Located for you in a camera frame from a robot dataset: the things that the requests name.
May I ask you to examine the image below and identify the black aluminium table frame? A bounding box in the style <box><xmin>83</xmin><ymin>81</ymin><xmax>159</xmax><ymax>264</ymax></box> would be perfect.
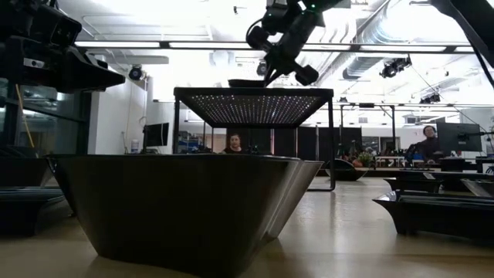
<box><xmin>362</xmin><ymin>166</ymin><xmax>494</xmax><ymax>181</ymax></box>

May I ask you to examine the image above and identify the black partition screen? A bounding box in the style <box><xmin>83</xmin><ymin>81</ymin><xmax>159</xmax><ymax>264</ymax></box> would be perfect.
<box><xmin>246</xmin><ymin>126</ymin><xmax>364</xmax><ymax>171</ymax></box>

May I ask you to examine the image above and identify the silver ventilation duct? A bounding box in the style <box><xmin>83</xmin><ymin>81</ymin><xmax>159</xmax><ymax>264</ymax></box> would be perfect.
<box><xmin>314</xmin><ymin>0</ymin><xmax>418</xmax><ymax>82</ymax></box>

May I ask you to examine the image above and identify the black computer monitor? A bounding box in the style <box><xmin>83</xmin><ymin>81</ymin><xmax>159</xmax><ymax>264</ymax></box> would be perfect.
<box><xmin>436</xmin><ymin>122</ymin><xmax>483</xmax><ymax>153</ymax></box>
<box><xmin>141</xmin><ymin>122</ymin><xmax>171</xmax><ymax>149</ymax></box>

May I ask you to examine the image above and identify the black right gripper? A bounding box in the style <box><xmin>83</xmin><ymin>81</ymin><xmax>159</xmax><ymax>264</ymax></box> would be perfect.
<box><xmin>245</xmin><ymin>15</ymin><xmax>323</xmax><ymax>87</ymax></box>

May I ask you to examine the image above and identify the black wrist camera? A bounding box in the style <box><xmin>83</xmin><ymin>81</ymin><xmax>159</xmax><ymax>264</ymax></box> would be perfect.
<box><xmin>262</xmin><ymin>2</ymin><xmax>300</xmax><ymax>35</ymax></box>
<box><xmin>36</xmin><ymin>4</ymin><xmax>83</xmax><ymax>49</ymax></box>

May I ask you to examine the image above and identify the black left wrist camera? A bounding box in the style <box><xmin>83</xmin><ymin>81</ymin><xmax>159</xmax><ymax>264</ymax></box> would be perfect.
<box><xmin>36</xmin><ymin>4</ymin><xmax>83</xmax><ymax>49</ymax></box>

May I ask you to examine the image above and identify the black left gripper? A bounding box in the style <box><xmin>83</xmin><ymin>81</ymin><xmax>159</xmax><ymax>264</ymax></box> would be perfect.
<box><xmin>0</xmin><ymin>34</ymin><xmax>127</xmax><ymax>94</ymax></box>

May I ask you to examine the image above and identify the black perforated metal rack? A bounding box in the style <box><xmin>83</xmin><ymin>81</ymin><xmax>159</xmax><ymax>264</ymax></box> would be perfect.
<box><xmin>172</xmin><ymin>86</ymin><xmax>336</xmax><ymax>192</ymax></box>

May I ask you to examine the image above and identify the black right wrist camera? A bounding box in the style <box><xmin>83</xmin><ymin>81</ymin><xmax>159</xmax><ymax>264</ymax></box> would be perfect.
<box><xmin>262</xmin><ymin>2</ymin><xmax>300</xmax><ymax>35</ymax></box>

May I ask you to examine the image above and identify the person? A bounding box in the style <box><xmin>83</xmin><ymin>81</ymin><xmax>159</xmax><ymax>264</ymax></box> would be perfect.
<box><xmin>404</xmin><ymin>124</ymin><xmax>442</xmax><ymax>163</ymax></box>
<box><xmin>222</xmin><ymin>133</ymin><xmax>248</xmax><ymax>155</ymax></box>

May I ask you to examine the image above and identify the long linear ceiling light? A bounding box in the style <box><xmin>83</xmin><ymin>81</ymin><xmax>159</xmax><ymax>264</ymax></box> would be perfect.
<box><xmin>73</xmin><ymin>39</ymin><xmax>486</xmax><ymax>54</ymax></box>

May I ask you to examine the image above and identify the yellow cable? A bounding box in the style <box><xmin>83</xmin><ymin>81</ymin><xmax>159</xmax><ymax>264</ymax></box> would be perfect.
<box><xmin>15</xmin><ymin>83</ymin><xmax>36</xmax><ymax>150</ymax></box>

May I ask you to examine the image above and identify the small square black plate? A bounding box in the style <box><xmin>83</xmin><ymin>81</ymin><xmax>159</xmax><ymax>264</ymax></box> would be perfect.
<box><xmin>384</xmin><ymin>177</ymin><xmax>445</xmax><ymax>194</ymax></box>
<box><xmin>0</xmin><ymin>188</ymin><xmax>74</xmax><ymax>237</ymax></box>
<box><xmin>460</xmin><ymin>178</ymin><xmax>494</xmax><ymax>198</ymax></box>
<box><xmin>372</xmin><ymin>190</ymin><xmax>494</xmax><ymax>242</ymax></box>

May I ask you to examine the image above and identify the black metal gantry frame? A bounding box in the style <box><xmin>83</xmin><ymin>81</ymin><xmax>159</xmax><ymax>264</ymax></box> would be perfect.
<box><xmin>338</xmin><ymin>102</ymin><xmax>398</xmax><ymax>155</ymax></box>

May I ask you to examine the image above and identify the black track light cluster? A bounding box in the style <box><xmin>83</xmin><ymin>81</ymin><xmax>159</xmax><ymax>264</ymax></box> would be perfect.
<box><xmin>379</xmin><ymin>55</ymin><xmax>413</xmax><ymax>80</ymax></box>
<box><xmin>419</xmin><ymin>93</ymin><xmax>442</xmax><ymax>105</ymax></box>

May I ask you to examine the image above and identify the small potted plant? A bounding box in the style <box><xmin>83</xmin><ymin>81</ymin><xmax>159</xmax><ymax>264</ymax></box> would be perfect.
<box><xmin>357</xmin><ymin>151</ymin><xmax>374</xmax><ymax>168</ymax></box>

